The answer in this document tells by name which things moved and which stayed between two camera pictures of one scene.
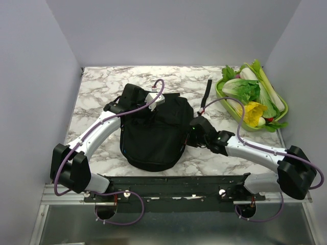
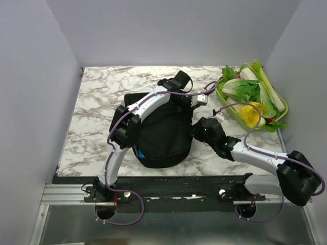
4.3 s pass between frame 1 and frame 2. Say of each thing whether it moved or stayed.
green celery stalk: stayed
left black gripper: moved
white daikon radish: stayed
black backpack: moved
